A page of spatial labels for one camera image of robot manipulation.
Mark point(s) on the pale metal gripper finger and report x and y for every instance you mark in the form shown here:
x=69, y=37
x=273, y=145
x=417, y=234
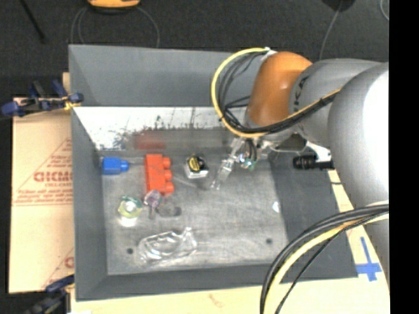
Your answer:
x=220, y=174
x=227, y=175

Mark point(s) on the grey metal bin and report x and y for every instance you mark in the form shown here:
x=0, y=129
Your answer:
x=222, y=227

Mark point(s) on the small white scrap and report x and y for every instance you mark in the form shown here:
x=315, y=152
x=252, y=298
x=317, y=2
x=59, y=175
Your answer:
x=275, y=207

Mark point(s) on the dark grey oval piece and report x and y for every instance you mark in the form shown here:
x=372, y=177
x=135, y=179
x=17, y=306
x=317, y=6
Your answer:
x=170, y=211

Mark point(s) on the orange toy building brick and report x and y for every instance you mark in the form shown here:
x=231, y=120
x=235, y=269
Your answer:
x=157, y=173

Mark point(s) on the clear purple plastic piece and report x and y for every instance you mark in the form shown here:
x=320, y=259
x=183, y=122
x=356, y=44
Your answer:
x=153, y=199

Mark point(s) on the clear plastic packaging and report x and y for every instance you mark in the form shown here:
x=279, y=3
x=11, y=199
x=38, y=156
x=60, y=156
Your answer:
x=167, y=245

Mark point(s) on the blue plastic cap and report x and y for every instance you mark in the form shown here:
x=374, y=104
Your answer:
x=113, y=165

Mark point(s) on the brown cardboard board, red print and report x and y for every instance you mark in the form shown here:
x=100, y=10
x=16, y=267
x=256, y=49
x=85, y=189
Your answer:
x=39, y=227

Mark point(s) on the black cylinder on white bracket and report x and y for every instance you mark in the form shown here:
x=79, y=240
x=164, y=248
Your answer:
x=306, y=162

